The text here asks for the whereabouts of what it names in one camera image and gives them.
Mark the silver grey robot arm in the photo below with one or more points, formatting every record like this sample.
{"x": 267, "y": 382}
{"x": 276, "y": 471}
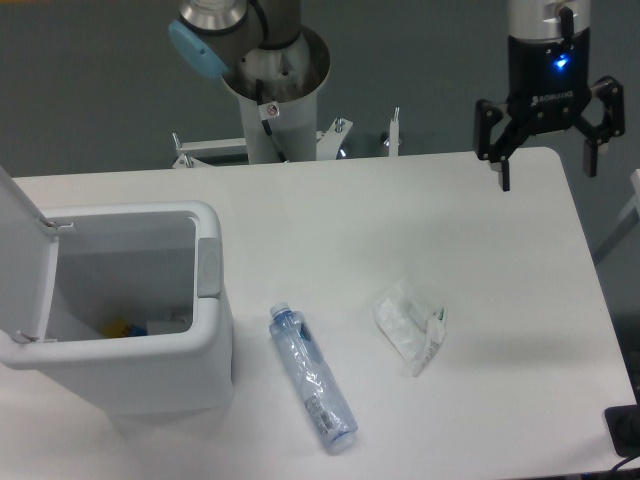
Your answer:
{"x": 275, "y": 66}

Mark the white plastic wrapper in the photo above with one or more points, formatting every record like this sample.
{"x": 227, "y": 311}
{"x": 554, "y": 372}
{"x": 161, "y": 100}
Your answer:
{"x": 413, "y": 318}

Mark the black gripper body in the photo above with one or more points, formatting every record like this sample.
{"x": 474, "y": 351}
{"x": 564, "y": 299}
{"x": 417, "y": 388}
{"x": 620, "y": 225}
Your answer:
{"x": 548, "y": 84}

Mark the grey stand at right edge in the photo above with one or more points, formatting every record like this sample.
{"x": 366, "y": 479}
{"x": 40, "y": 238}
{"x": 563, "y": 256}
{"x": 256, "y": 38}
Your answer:
{"x": 626, "y": 219}

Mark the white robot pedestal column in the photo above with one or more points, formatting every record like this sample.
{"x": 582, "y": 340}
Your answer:
{"x": 280, "y": 131}

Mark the white plastic trash can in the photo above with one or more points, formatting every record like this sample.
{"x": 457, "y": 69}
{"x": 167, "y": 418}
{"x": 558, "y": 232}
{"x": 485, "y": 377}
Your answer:
{"x": 67, "y": 272}

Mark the black device at table edge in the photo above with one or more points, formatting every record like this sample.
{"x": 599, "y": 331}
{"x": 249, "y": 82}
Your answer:
{"x": 623, "y": 426}

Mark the yellow blue trash in can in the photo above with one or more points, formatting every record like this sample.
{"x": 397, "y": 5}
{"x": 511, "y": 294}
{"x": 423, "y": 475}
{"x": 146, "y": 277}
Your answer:
{"x": 121, "y": 328}

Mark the clear plastic water bottle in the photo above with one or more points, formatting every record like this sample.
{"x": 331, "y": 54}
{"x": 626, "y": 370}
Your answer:
{"x": 312, "y": 378}

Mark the white metal base frame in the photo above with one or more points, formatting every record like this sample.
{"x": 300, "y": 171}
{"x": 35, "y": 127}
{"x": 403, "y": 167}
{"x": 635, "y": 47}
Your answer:
{"x": 331, "y": 145}

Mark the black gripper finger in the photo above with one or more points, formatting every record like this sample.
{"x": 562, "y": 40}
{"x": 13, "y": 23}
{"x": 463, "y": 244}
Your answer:
{"x": 519, "y": 128}
{"x": 610, "y": 92}

